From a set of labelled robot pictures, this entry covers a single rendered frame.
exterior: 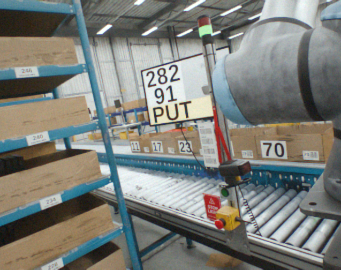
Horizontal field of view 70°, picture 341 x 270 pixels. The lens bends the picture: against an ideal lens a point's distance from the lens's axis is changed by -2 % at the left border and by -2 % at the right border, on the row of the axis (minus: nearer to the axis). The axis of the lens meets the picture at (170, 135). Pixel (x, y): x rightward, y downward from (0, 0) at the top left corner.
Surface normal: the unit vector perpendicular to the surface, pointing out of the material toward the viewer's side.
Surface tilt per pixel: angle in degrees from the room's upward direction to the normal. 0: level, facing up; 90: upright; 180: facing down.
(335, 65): 80
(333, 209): 0
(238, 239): 90
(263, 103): 109
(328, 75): 91
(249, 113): 125
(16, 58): 91
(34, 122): 92
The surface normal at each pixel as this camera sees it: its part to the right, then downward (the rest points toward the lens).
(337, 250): -0.19, -0.97
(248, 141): -0.73, 0.22
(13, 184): 0.64, 0.00
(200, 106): -0.49, 0.14
